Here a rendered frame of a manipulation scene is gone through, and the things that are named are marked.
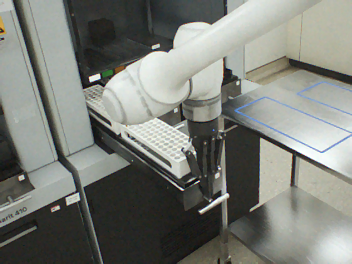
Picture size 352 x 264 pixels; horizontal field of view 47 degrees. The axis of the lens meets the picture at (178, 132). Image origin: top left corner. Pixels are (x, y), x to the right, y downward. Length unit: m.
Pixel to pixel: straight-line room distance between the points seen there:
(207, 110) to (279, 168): 1.61
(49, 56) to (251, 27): 0.73
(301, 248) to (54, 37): 1.12
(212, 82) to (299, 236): 0.95
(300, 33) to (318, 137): 2.52
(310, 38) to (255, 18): 2.99
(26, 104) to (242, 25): 0.78
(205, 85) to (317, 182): 1.63
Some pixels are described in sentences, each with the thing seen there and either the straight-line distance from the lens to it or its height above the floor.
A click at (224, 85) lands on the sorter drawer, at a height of 0.81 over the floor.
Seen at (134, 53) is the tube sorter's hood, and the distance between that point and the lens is 1.37.
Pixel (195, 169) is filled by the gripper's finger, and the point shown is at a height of 0.87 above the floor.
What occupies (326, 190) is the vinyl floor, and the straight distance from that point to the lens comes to 2.36.
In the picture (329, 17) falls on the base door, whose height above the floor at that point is 0.50.
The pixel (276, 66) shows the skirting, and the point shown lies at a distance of 3.78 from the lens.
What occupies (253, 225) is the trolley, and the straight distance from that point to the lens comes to 1.70.
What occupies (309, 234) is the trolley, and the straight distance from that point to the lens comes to 1.69.
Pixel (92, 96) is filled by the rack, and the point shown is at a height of 0.86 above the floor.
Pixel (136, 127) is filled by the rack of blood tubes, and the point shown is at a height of 0.87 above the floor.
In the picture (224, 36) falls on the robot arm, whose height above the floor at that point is 1.25.
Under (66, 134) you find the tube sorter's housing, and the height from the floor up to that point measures 0.82.
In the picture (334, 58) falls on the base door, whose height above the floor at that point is 0.19.
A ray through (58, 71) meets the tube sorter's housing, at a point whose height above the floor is 1.03.
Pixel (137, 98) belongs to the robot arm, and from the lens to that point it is 0.73.
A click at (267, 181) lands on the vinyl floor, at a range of 2.38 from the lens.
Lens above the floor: 1.45
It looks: 31 degrees down
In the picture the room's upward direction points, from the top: 6 degrees counter-clockwise
